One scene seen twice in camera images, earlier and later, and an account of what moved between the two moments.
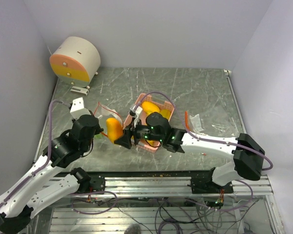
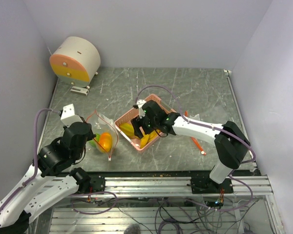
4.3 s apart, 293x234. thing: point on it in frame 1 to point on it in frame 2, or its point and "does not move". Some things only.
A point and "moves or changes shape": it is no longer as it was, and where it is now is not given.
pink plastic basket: [162, 105] moves or changes shape
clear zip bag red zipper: [102, 113] to [105, 132]
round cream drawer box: [75, 61] does not move
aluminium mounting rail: [170, 185] does not move
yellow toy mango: [115, 129] to [103, 145]
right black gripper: [125, 140] to [137, 131]
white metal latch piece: [79, 90] does not move
